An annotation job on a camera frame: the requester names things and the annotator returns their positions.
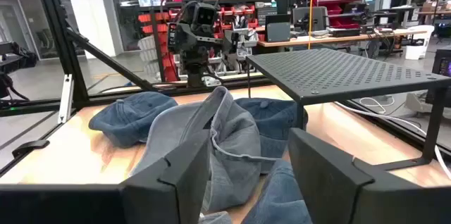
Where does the silver metal bracket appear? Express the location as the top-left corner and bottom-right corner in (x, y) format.
(57, 73), (75, 125)

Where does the black plastic clamp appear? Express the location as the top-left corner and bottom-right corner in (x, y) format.
(11, 139), (51, 158)

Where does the dark blue denim baseball cap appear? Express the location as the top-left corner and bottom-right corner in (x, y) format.
(241, 159), (314, 224)
(87, 91), (179, 149)
(234, 97), (309, 174)

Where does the black aluminium table frame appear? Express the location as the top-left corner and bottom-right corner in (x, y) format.
(0, 0), (451, 179)

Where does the black perforated metal shelf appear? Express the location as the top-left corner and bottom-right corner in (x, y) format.
(245, 47), (451, 172)

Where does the grey monitor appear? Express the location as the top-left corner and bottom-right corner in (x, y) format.
(292, 6), (329, 34)

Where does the white lamp cable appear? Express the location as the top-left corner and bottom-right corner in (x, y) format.
(334, 100), (451, 180)

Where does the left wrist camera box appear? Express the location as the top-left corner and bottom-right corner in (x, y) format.
(191, 1), (220, 30)

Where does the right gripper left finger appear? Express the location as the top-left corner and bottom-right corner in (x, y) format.
(0, 127), (213, 224)

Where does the grey denim baseball cap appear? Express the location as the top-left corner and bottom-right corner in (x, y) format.
(198, 211), (233, 224)
(128, 85), (283, 214)

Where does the long wooden workbench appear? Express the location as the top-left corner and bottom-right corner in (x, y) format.
(257, 27), (429, 48)

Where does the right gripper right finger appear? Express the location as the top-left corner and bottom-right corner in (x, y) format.
(288, 127), (451, 224)

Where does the yellow hanging cable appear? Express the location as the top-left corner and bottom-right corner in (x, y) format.
(307, 0), (316, 51)

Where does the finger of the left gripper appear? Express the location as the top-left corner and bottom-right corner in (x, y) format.
(222, 29), (242, 74)
(168, 23), (187, 54)

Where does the black computer tower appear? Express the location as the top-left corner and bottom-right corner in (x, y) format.
(430, 48), (451, 79)

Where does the white waste bin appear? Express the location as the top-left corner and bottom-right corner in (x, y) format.
(404, 25), (436, 61)

